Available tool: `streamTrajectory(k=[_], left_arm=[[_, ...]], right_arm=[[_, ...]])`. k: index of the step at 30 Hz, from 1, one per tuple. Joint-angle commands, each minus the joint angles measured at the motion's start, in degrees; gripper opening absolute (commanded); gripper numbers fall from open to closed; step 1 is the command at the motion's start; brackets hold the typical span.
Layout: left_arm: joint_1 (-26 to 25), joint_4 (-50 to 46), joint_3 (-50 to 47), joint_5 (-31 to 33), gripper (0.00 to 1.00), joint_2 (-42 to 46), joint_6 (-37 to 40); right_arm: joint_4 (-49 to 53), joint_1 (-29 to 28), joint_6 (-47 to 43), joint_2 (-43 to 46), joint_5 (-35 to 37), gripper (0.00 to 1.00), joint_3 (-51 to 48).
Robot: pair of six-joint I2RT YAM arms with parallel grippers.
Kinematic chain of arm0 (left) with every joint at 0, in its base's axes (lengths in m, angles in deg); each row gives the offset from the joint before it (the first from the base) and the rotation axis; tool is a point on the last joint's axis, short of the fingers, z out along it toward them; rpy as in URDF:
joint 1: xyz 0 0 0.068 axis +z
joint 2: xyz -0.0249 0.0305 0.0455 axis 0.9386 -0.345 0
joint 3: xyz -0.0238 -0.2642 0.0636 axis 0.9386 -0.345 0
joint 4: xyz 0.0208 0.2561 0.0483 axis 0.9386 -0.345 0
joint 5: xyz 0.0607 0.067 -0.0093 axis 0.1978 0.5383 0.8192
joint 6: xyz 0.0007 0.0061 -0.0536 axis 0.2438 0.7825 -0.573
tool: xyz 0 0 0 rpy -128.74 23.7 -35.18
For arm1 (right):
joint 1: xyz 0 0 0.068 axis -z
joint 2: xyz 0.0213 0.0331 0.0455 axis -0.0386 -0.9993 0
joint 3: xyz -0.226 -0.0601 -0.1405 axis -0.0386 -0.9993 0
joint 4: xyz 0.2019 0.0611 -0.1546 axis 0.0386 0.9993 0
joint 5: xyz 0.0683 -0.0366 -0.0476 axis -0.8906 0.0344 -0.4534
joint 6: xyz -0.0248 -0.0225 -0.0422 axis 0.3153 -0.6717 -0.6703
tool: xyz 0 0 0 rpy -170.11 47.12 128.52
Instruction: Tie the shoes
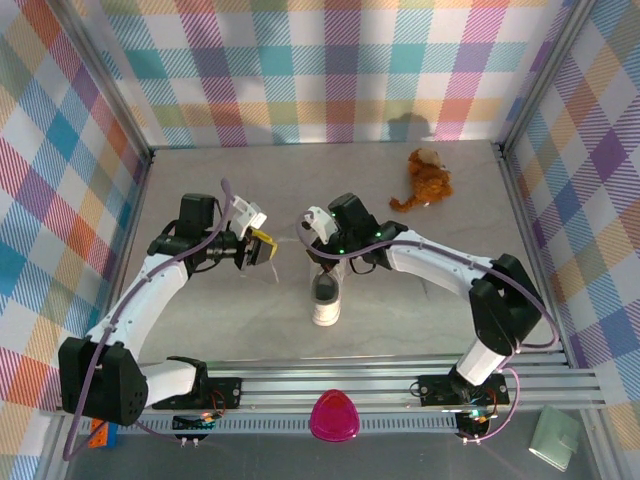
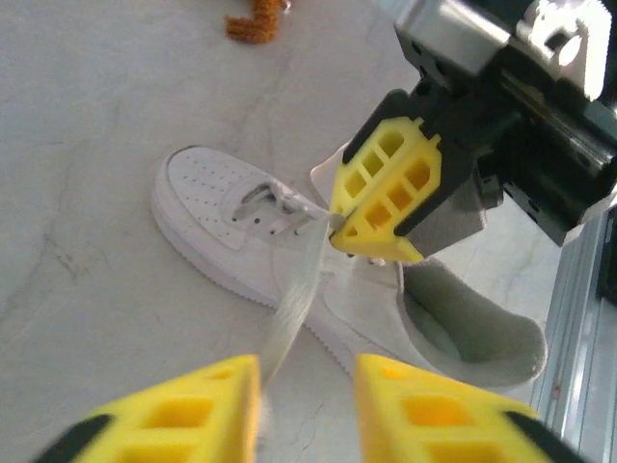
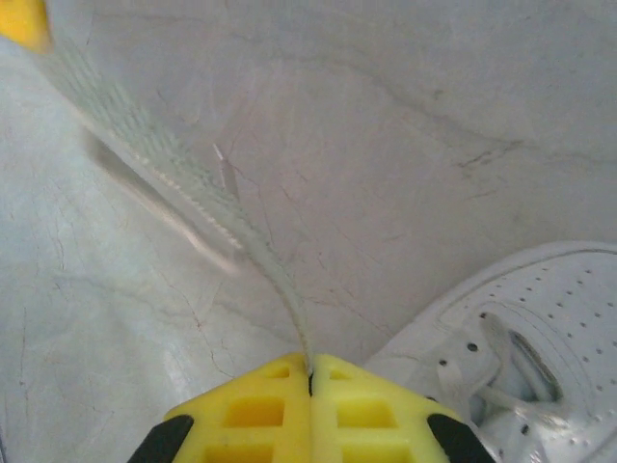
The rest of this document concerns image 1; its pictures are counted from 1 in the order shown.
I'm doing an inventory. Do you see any white sneaker shoe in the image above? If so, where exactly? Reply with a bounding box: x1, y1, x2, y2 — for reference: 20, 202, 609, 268
309, 257, 347, 329

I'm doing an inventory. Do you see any orange plush toy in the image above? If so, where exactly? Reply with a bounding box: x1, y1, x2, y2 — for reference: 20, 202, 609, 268
389, 148, 455, 214

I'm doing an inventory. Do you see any left controller circuit board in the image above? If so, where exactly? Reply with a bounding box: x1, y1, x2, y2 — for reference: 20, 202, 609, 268
172, 409, 224, 444

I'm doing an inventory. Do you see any controller circuit board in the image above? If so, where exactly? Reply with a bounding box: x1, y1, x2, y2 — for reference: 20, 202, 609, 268
172, 409, 224, 444
455, 409, 494, 444

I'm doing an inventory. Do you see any right controller circuit board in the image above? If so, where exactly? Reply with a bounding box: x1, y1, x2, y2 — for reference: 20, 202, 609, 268
455, 409, 494, 444

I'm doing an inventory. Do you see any orange and blue toy block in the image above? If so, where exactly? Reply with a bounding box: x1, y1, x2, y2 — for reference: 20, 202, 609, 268
88, 418, 121, 450

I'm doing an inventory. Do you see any pale green wallet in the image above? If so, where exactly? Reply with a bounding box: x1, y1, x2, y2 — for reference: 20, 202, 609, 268
528, 404, 581, 472

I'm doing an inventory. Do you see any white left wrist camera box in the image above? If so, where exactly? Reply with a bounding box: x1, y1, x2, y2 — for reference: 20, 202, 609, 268
228, 194, 268, 241

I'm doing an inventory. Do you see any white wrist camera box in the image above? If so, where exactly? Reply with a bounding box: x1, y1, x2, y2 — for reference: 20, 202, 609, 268
228, 194, 268, 241
304, 205, 335, 246

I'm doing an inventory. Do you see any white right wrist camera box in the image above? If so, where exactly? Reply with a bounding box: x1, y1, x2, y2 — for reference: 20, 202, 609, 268
304, 205, 335, 246

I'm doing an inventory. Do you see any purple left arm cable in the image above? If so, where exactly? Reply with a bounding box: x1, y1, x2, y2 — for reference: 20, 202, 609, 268
62, 178, 236, 461

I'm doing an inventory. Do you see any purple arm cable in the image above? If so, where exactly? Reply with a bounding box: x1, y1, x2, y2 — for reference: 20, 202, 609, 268
62, 178, 236, 461
297, 212, 561, 444

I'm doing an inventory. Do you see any aluminium side rail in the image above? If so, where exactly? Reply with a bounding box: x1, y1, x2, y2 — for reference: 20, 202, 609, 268
87, 147, 156, 376
492, 142, 574, 369

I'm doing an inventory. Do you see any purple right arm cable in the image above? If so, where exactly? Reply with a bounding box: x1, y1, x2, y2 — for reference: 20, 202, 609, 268
297, 212, 561, 444

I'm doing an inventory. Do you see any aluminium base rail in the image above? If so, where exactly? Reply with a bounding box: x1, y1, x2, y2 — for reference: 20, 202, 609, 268
54, 354, 609, 414

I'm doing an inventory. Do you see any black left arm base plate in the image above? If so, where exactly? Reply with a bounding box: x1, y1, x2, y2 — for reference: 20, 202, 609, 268
149, 377, 244, 411

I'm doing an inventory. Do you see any aluminium frame post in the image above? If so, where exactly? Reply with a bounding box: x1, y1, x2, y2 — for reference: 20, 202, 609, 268
47, 0, 156, 166
492, 0, 599, 151

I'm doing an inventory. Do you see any white slotted cable duct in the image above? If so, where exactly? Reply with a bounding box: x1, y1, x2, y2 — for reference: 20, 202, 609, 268
79, 414, 461, 436

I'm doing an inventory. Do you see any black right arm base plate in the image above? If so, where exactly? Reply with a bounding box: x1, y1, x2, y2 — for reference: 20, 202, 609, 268
417, 372, 510, 407

